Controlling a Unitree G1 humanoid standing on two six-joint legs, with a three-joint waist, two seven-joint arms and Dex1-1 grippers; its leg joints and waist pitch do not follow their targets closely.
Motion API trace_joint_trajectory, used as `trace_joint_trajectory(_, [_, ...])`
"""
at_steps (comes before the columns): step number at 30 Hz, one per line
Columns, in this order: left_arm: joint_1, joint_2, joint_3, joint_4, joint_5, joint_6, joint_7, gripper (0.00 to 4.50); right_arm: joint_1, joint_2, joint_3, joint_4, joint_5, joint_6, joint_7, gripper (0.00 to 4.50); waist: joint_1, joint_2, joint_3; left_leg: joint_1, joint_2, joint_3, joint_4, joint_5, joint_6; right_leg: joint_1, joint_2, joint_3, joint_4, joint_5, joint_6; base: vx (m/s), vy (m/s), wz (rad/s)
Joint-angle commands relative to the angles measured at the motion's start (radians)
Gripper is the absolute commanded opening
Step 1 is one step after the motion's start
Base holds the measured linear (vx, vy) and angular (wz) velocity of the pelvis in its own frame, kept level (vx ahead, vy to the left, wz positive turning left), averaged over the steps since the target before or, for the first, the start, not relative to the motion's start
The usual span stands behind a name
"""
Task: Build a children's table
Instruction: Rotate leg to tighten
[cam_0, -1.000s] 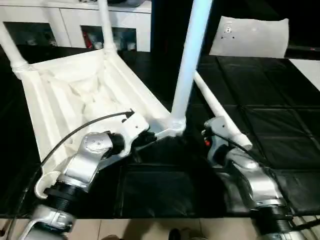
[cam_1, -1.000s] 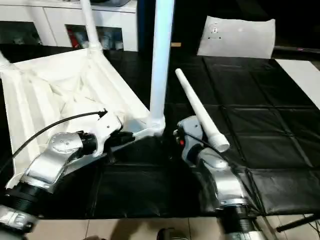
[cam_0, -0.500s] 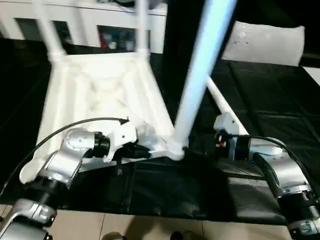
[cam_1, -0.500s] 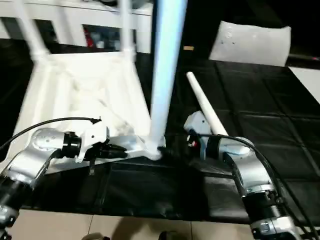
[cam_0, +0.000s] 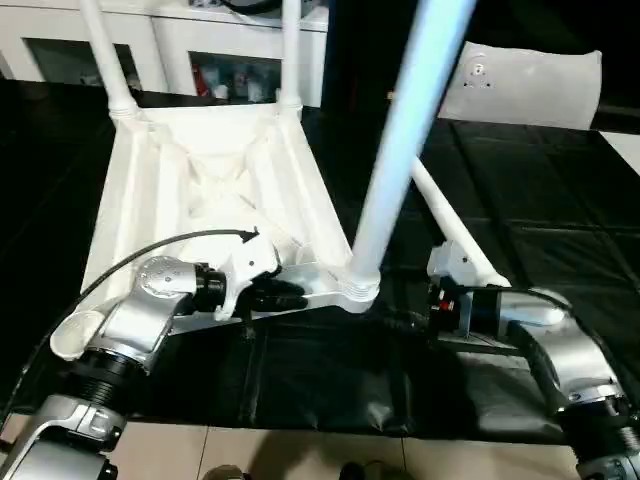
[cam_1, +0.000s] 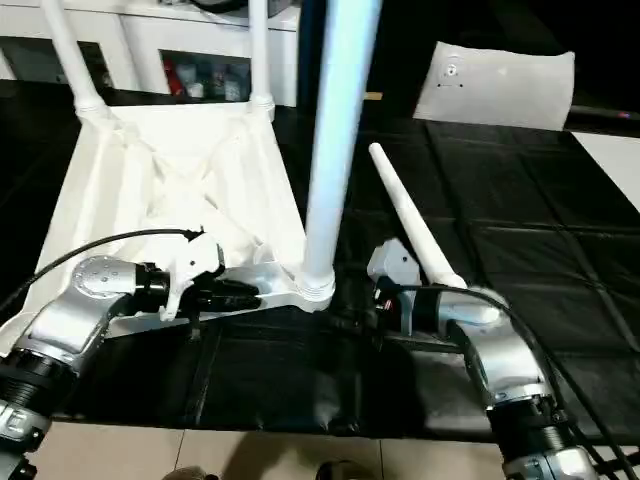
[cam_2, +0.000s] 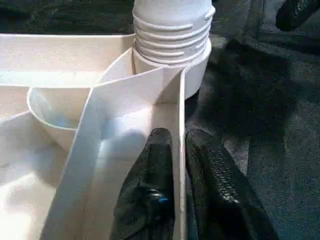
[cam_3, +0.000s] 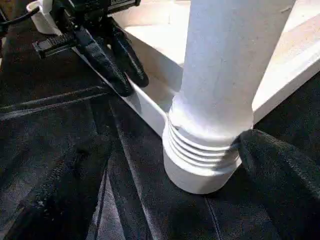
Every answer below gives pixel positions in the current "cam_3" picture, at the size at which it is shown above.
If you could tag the white plastic table top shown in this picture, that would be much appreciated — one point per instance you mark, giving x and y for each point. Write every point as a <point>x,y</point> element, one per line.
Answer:
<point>290,55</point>

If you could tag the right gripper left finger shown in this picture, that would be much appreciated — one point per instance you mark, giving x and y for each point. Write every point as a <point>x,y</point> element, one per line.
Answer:
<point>55,195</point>

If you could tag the white plastic table leg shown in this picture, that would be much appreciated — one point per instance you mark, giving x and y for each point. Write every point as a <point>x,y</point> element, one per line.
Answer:
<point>220,75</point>

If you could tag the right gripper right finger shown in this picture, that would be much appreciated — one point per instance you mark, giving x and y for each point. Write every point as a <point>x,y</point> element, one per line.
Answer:
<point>285,175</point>

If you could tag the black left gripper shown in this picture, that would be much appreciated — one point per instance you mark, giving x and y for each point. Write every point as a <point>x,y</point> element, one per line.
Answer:
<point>95,12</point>

